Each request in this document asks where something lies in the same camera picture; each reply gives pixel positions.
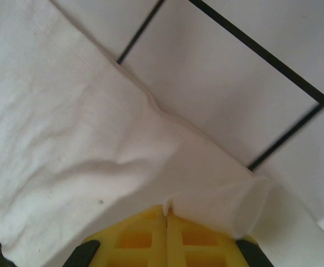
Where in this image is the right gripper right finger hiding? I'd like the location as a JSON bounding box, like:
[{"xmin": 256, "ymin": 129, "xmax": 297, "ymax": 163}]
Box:
[{"xmin": 166, "ymin": 208, "xmax": 273, "ymax": 267}]

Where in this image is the white t-shirt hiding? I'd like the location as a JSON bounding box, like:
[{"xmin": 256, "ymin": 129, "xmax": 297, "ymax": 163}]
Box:
[{"xmin": 0, "ymin": 0, "xmax": 273, "ymax": 267}]

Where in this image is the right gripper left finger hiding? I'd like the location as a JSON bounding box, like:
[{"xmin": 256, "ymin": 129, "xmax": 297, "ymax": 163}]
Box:
[{"xmin": 64, "ymin": 204, "xmax": 168, "ymax": 267}]

